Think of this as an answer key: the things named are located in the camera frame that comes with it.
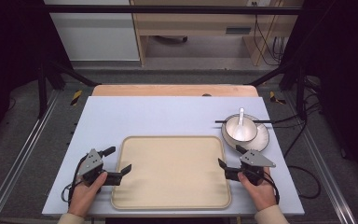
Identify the white cabinet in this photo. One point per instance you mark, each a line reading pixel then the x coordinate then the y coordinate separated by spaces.
pixel 94 34

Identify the white dark-rimmed plate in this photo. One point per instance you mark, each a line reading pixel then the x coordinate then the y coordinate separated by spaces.
pixel 261 140

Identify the person's left hand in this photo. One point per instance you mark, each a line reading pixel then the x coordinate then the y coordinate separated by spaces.
pixel 83 194

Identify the wooden table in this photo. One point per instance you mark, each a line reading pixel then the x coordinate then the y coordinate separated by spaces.
pixel 174 90

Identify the black chopsticks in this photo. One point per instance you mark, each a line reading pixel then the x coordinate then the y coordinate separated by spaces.
pixel 262 121

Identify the black metal stand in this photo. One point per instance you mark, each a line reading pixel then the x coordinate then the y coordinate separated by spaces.
pixel 298 87
pixel 45 87

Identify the white ceramic spoon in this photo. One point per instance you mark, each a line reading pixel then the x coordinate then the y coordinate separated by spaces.
pixel 240 124

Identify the aluminium floor rail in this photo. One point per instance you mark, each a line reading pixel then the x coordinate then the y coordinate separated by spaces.
pixel 15 161
pixel 327 174

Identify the person's right hand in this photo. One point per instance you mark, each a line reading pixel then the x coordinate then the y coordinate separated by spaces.
pixel 259 193

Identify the light wooden desk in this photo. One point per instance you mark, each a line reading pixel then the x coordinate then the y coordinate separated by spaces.
pixel 199 25

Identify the white bowl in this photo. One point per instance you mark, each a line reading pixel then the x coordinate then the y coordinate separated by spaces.
pixel 240 132

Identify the dark curtain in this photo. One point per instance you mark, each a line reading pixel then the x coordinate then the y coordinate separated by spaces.
pixel 9 56
pixel 341 77

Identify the yellow black tape marker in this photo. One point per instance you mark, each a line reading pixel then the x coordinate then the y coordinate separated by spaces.
pixel 275 98
pixel 76 97

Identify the beige rectangular tray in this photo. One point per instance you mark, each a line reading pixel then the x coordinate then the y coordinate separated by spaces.
pixel 171 172

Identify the black horizontal frame bar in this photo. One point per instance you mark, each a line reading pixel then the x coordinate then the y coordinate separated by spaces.
pixel 174 9

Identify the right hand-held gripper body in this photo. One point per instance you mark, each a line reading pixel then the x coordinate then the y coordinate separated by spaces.
pixel 254 165

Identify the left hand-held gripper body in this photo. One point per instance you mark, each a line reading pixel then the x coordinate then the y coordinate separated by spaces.
pixel 90 162

